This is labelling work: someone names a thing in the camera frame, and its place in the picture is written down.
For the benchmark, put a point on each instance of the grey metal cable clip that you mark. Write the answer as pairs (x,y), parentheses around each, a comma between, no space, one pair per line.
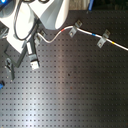
(73,31)
(103,39)

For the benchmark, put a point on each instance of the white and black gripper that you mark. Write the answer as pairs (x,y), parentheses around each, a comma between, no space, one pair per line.
(30,42)

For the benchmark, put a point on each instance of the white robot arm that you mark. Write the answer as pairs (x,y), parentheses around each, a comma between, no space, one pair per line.
(21,18)

